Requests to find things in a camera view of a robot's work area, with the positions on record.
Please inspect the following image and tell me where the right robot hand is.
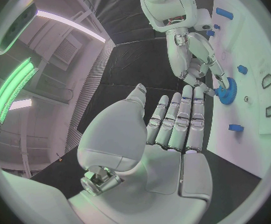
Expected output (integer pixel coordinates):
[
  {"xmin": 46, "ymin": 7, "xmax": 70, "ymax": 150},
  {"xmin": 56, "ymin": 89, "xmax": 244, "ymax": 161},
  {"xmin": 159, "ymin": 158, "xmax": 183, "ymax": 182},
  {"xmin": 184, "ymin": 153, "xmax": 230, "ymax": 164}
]
[{"xmin": 164, "ymin": 27, "xmax": 231, "ymax": 98}]

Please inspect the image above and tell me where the dark camera module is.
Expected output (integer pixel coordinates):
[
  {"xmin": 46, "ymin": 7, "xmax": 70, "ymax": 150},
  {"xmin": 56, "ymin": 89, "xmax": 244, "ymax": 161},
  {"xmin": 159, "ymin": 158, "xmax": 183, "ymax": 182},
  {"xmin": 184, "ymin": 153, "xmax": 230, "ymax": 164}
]
[{"xmin": 0, "ymin": 2, "xmax": 38, "ymax": 56}]

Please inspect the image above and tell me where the blue long cylinder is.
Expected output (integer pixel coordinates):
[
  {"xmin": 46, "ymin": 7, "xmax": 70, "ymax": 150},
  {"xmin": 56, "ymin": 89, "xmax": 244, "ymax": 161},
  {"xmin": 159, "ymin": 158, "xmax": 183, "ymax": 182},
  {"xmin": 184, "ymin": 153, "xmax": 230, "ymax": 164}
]
[{"xmin": 215, "ymin": 7, "xmax": 234, "ymax": 20}]

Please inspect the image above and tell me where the blue gear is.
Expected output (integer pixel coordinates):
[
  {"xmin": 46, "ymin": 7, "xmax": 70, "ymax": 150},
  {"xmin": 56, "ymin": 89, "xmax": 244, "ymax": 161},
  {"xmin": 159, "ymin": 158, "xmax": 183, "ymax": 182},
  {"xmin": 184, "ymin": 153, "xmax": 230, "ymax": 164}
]
[{"xmin": 213, "ymin": 77, "xmax": 239, "ymax": 106}]

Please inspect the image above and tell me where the blue block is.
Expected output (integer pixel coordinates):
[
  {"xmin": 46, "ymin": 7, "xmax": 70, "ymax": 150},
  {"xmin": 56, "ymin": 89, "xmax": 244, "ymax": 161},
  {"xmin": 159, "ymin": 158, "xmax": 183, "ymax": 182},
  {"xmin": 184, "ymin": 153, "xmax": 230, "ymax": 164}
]
[{"xmin": 228, "ymin": 124, "xmax": 245, "ymax": 132}]

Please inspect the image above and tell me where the white task board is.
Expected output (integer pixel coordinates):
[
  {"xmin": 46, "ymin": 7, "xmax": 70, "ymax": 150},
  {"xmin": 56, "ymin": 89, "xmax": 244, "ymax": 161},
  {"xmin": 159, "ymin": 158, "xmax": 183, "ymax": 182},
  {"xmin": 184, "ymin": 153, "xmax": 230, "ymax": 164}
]
[{"xmin": 206, "ymin": 0, "xmax": 271, "ymax": 179}]

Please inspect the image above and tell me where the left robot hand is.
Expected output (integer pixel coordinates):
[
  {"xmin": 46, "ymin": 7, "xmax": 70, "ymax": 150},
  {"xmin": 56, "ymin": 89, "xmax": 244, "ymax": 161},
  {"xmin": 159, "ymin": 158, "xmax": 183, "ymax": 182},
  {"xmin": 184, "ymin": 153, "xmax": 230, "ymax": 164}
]
[{"xmin": 67, "ymin": 83, "xmax": 214, "ymax": 224}]

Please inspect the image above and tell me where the glowing light bar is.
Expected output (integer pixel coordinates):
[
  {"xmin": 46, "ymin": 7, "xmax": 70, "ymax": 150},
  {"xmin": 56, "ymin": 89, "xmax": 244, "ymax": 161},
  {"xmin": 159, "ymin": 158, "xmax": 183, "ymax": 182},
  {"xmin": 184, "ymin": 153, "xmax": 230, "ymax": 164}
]
[{"xmin": 0, "ymin": 56, "xmax": 40, "ymax": 125}]

